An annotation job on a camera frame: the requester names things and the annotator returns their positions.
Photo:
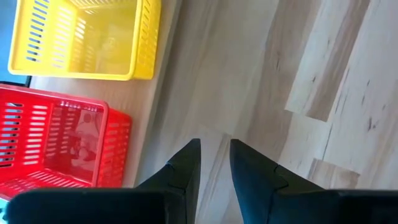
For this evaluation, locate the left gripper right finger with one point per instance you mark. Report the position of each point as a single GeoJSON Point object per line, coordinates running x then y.
{"type": "Point", "coordinates": [255, 174]}

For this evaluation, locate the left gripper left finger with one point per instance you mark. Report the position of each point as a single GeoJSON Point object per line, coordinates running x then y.
{"type": "Point", "coordinates": [186, 174]}

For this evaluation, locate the red plastic basket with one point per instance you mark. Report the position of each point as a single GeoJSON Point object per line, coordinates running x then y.
{"type": "Point", "coordinates": [62, 140]}

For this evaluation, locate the yellow plastic basket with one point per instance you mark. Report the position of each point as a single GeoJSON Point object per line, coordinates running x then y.
{"type": "Point", "coordinates": [102, 46]}

